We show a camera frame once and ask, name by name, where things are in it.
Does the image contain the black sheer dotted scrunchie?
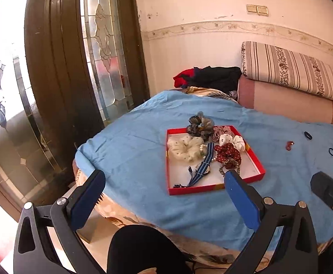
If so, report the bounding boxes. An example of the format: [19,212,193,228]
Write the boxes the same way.
[186,111,215,142]

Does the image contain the black and red clothes pile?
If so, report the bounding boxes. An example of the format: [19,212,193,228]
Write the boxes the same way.
[173,66,242,93]

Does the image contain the cream organza scrunchie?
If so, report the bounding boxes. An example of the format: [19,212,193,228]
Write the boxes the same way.
[167,134,204,162]

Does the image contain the striped floral cushion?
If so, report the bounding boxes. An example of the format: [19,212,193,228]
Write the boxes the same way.
[241,41,333,101]

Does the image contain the red gingham scrunchie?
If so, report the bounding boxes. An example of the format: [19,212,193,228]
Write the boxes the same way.
[212,126,235,143]

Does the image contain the brown wooden glass door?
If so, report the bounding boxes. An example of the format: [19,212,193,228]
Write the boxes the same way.
[0,0,150,219]

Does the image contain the pink bolster cushion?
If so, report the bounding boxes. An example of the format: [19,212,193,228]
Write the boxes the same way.
[238,76,333,124]

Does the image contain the wall light switches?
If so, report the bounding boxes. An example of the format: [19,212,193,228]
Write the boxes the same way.
[246,4,269,17]

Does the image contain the red polka dot scrunchie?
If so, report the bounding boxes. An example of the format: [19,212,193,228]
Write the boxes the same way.
[214,143,241,165]

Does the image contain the person black trouser knee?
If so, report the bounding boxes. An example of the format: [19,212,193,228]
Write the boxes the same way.
[106,225,192,273]

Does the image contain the red cardboard box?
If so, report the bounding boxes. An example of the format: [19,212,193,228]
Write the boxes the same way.
[166,126,266,195]

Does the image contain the white dotted scrunchie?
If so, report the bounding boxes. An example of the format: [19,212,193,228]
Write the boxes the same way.
[218,134,246,152]

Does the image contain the blue fleece blanket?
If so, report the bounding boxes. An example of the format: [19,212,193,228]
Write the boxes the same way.
[75,90,333,250]

